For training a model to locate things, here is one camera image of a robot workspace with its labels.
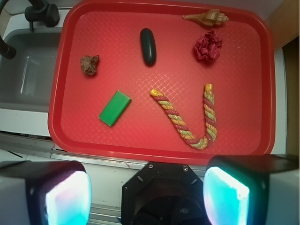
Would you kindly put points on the green rectangular block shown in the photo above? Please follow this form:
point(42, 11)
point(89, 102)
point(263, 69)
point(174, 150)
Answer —
point(114, 108)

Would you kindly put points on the grey sink basin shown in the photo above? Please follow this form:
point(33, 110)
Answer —
point(26, 80)

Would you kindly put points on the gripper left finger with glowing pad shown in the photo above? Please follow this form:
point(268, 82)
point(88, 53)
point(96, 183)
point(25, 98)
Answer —
point(44, 193)

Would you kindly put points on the black octagonal mount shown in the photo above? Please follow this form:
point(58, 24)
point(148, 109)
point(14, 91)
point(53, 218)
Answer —
point(163, 194)

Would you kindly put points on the tan spiral seashell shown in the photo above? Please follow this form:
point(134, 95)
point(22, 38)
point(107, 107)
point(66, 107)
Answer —
point(211, 18)

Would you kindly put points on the crumpled dark red cloth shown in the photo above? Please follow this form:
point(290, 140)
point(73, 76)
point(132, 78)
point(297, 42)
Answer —
point(208, 47)

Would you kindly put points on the brown rough rock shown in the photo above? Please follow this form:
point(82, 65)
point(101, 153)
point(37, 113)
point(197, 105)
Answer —
point(89, 64)

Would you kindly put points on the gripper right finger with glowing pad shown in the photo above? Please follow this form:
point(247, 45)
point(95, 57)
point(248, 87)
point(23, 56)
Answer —
point(253, 190)

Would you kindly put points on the dark green oval stone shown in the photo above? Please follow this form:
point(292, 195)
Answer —
point(148, 46)

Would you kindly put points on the red plastic tray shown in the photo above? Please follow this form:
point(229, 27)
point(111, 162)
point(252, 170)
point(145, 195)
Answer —
point(243, 80)

